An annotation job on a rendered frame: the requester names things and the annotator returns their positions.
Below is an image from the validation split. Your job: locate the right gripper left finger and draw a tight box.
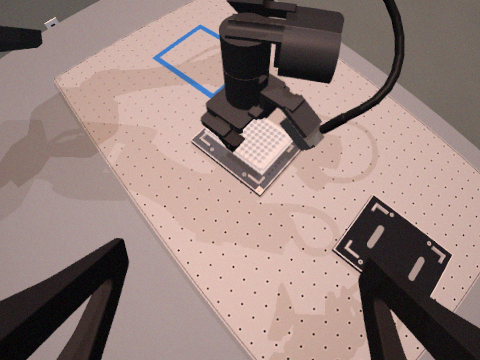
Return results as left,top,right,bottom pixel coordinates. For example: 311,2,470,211
0,238,129,360

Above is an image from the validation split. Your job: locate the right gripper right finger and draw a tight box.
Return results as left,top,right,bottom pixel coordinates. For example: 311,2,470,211
358,257,480,360

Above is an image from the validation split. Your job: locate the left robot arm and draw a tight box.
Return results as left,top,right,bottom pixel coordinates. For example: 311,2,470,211
219,0,344,151

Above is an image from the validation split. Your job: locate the white well plate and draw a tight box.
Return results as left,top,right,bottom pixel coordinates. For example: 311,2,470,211
205,118,293,175

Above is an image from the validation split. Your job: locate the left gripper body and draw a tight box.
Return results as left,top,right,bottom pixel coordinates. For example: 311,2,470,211
201,68,322,138

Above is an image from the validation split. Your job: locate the blue tape outline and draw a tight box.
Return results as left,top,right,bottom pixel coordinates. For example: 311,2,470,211
153,24,224,98

